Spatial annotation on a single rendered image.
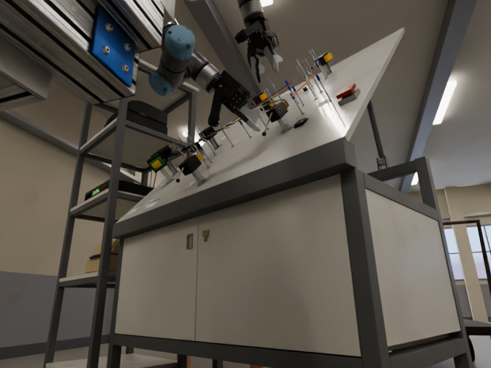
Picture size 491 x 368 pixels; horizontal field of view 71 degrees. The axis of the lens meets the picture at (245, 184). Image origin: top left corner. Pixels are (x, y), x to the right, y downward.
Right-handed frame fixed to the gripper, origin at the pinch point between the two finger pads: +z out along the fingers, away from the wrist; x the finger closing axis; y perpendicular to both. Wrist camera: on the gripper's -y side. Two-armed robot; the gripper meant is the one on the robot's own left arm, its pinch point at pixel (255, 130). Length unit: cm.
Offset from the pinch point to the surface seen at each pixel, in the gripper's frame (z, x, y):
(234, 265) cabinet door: 22.8, -13.5, -33.2
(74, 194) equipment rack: -61, 88, -100
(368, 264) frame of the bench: 39, -39, -6
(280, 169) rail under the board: 13.0, -20.0, -3.4
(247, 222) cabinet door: 17.0, -11.7, -21.6
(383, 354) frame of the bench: 51, -45, -16
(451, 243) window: 545, 825, 149
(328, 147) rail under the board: 17.2, -28.1, 8.0
